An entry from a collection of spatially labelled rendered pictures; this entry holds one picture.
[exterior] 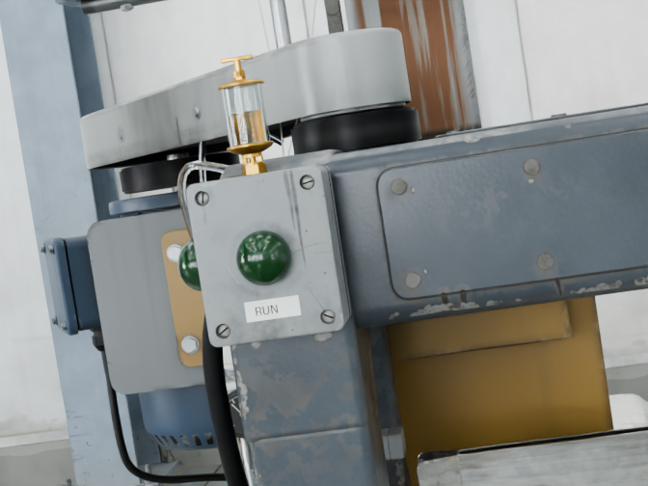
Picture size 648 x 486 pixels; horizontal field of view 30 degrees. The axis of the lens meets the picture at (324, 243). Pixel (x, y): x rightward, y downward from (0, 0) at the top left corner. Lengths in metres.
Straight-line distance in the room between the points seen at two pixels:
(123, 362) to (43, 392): 5.19
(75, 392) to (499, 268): 5.15
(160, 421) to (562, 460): 0.45
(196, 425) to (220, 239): 0.52
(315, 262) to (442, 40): 0.57
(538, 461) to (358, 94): 0.29
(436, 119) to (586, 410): 0.34
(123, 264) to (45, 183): 4.61
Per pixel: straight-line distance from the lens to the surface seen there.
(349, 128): 0.81
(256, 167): 0.73
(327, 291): 0.65
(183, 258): 0.67
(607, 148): 0.70
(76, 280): 1.14
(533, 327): 0.94
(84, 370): 5.76
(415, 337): 0.94
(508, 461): 0.87
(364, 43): 0.82
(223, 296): 0.66
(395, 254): 0.69
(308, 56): 0.82
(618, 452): 0.88
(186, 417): 1.16
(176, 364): 1.12
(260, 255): 0.64
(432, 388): 1.00
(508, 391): 1.00
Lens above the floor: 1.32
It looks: 3 degrees down
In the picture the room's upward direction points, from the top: 9 degrees counter-clockwise
